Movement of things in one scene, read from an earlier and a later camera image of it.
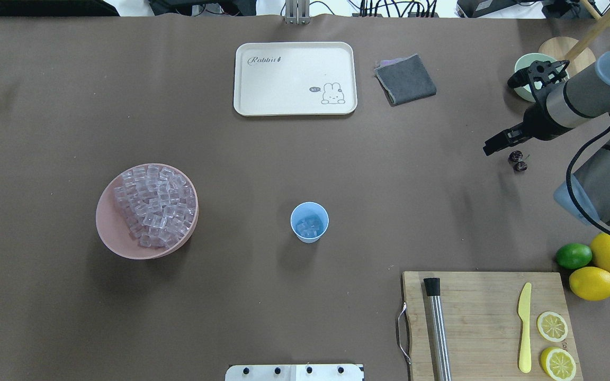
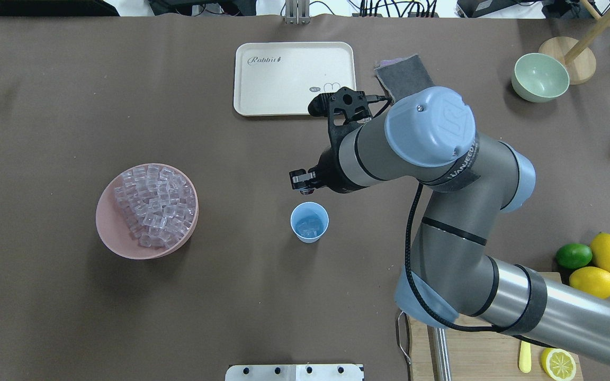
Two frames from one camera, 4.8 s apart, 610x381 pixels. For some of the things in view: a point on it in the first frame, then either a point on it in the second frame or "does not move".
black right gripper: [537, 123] -> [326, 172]
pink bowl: [147, 211] does not move
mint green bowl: [525, 62] does not move
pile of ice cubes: [158, 204] does not move
